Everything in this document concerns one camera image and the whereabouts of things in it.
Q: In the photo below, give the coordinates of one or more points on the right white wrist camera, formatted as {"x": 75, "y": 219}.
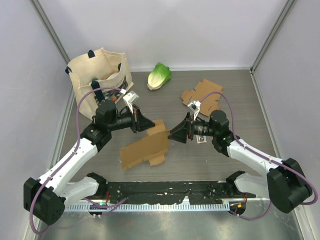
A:
{"x": 195, "y": 106}

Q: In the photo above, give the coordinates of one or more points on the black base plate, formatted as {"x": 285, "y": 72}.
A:
{"x": 168, "y": 192}

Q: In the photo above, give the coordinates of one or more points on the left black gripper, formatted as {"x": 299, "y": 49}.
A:
{"x": 139, "y": 122}

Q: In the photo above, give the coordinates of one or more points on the white slotted cable duct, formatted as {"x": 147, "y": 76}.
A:
{"x": 134, "y": 208}

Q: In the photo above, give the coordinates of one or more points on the brown cardboard box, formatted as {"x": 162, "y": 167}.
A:
{"x": 151, "y": 148}

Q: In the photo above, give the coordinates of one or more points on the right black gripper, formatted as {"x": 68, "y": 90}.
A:
{"x": 180, "y": 132}

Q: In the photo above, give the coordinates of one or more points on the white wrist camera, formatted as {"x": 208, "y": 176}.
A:
{"x": 195, "y": 106}
{"x": 129, "y": 98}

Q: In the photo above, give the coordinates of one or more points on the white item inside bag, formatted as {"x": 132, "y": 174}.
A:
{"x": 113, "y": 76}

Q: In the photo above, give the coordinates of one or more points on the small white carton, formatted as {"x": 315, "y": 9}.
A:
{"x": 201, "y": 139}

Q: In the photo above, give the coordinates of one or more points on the green lettuce head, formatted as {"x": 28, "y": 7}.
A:
{"x": 159, "y": 76}

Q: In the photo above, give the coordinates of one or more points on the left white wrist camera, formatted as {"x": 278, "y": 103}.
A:
{"x": 129, "y": 98}

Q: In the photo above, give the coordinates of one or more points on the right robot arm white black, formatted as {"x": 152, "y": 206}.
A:
{"x": 281, "y": 181}

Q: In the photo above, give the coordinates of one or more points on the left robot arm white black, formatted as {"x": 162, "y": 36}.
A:
{"x": 47, "y": 197}

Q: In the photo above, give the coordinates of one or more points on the beige canvas tote bag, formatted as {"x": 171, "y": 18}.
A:
{"x": 91, "y": 70}

